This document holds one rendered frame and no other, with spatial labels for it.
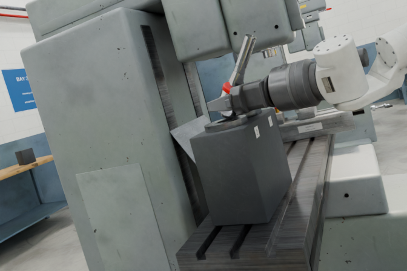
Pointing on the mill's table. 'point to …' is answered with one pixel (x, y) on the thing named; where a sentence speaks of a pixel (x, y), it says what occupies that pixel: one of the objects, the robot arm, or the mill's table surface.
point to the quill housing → (253, 5)
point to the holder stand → (242, 167)
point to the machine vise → (315, 124)
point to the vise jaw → (307, 113)
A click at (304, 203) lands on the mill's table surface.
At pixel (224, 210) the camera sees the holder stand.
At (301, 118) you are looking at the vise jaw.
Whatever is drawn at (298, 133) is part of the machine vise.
